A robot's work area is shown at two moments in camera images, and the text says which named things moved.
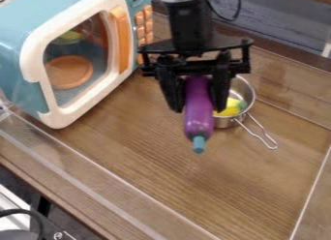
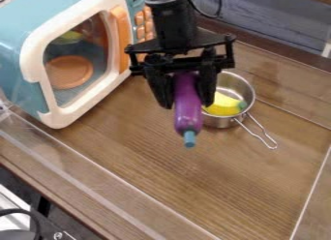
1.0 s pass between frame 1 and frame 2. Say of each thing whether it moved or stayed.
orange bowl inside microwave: stayed
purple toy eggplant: moved
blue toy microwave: stayed
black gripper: moved
